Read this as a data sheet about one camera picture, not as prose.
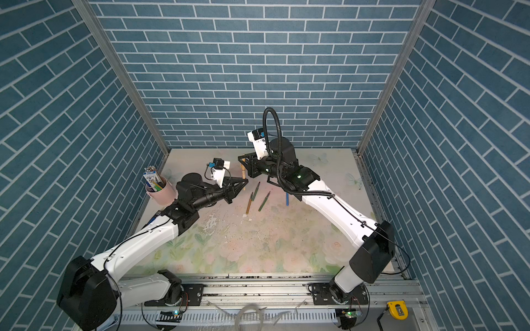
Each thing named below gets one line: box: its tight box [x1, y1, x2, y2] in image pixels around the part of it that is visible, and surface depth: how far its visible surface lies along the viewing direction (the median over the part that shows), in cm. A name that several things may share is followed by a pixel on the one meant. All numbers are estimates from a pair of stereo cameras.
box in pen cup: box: [142, 171, 163, 193], surface depth 90 cm
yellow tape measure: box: [387, 299, 409, 321], surface depth 71 cm
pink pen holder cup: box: [145, 176, 179, 206], surface depth 95 cm
